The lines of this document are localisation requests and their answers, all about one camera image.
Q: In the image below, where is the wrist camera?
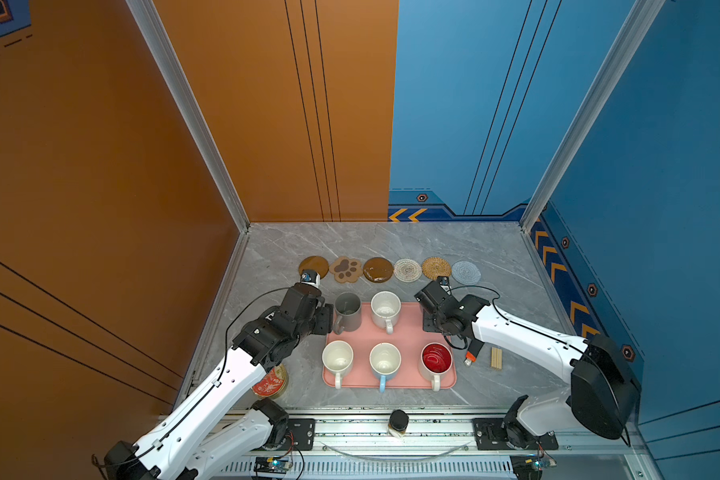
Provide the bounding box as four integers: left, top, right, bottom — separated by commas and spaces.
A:
300, 269, 321, 288
437, 276, 451, 290

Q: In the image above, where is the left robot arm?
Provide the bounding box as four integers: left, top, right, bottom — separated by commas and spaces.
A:
92, 270, 333, 479

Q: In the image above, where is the white mug blue handle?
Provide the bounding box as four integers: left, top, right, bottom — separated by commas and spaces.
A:
369, 342, 402, 392

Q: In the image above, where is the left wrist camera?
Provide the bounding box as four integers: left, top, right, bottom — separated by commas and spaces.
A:
300, 269, 321, 288

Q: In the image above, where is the grey-blue knitted round coaster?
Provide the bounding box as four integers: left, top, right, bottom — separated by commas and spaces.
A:
451, 260, 482, 285

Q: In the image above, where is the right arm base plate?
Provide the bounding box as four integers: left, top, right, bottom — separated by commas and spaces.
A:
472, 418, 559, 451

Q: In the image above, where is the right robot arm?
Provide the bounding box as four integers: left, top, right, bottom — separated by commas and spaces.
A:
415, 277, 642, 449

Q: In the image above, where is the cork paw-shaped coaster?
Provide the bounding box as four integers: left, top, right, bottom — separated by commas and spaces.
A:
329, 256, 363, 284

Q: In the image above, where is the left circuit board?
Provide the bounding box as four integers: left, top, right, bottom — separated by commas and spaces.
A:
252, 457, 294, 479

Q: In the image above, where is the plain brown round coaster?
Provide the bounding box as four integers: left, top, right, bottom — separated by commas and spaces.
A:
298, 256, 329, 279

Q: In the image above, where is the small wooden block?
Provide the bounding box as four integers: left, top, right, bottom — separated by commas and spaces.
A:
490, 347, 503, 370

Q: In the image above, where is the grey mug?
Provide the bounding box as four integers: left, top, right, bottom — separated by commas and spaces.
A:
333, 292, 362, 335

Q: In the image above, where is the red mug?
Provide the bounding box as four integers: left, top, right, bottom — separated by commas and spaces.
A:
418, 342, 453, 391

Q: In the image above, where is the brown coaster with scratches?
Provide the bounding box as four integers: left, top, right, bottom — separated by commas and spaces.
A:
363, 257, 394, 283

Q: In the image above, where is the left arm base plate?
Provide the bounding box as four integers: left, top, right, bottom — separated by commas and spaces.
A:
261, 418, 315, 451

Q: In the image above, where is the pink plastic tray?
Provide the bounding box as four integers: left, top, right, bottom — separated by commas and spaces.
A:
323, 302, 458, 391

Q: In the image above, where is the aluminium front rail frame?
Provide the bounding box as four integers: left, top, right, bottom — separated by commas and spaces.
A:
210, 409, 662, 479

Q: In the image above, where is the white embroidered round coaster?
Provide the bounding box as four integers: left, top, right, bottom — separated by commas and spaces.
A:
394, 258, 422, 283

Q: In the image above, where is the right circuit board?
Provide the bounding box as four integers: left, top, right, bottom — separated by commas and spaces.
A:
510, 456, 557, 480

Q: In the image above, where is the woven rattan round coaster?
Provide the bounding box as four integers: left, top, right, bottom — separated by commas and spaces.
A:
421, 257, 452, 280

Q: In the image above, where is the circuit board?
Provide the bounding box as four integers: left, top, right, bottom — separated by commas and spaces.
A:
510, 456, 557, 480
252, 457, 294, 479

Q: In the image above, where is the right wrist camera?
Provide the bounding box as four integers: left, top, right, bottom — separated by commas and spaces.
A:
437, 276, 451, 290

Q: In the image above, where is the red round tin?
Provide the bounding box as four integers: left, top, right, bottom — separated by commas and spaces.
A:
252, 364, 288, 399

